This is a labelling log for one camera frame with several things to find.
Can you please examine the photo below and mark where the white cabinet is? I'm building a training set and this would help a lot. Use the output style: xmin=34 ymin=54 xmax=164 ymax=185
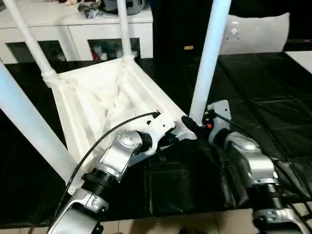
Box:
xmin=0 ymin=4 xmax=154 ymax=64

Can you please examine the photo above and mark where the dark helmet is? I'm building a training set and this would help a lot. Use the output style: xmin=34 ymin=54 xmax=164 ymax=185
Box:
xmin=103 ymin=0 xmax=151 ymax=15

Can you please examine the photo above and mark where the black bundle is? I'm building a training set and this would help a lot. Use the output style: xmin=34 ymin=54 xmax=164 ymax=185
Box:
xmin=78 ymin=2 xmax=105 ymax=19

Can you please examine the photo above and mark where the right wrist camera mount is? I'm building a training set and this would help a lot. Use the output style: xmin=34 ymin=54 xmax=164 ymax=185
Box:
xmin=207 ymin=99 xmax=231 ymax=144

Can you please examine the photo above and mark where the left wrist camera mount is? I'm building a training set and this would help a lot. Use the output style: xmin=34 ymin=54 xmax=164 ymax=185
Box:
xmin=142 ymin=111 xmax=176 ymax=156

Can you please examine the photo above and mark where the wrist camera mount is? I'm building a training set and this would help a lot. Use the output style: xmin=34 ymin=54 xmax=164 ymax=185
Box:
xmin=207 ymin=99 xmax=231 ymax=144
xmin=142 ymin=111 xmax=176 ymax=156

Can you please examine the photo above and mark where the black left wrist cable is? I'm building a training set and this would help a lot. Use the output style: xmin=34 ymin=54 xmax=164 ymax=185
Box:
xmin=47 ymin=111 xmax=161 ymax=234

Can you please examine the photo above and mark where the black cabinet gold label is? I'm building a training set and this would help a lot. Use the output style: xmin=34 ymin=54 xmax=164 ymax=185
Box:
xmin=152 ymin=0 xmax=215 ymax=61

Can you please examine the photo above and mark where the white flat board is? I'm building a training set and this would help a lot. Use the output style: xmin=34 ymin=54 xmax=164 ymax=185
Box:
xmin=285 ymin=50 xmax=312 ymax=71

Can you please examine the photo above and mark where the white plastic table leg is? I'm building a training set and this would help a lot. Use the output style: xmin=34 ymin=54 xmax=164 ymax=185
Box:
xmin=189 ymin=0 xmax=232 ymax=127
xmin=2 ymin=0 xmax=59 ymax=85
xmin=116 ymin=0 xmax=135 ymax=63
xmin=0 ymin=59 xmax=78 ymax=188

